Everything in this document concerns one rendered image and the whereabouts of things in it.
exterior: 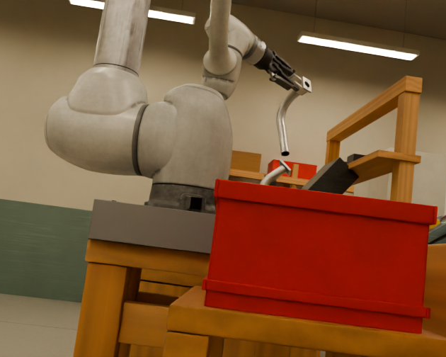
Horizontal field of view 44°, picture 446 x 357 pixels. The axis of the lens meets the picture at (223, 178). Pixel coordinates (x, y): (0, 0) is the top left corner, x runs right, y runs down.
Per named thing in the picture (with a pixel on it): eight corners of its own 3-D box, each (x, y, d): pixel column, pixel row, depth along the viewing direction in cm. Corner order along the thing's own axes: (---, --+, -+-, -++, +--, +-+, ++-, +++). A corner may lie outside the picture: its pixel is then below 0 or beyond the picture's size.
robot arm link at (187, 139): (222, 188, 105) (236, 78, 108) (130, 178, 107) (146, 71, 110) (230, 198, 120) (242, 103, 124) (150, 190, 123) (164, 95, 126)
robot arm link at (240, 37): (238, 37, 187) (229, 69, 182) (204, 12, 178) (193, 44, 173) (260, 27, 178) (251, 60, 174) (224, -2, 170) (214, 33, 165)
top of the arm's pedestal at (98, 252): (83, 261, 95) (88, 238, 95) (110, 258, 126) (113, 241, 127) (266, 284, 96) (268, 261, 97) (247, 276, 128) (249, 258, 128)
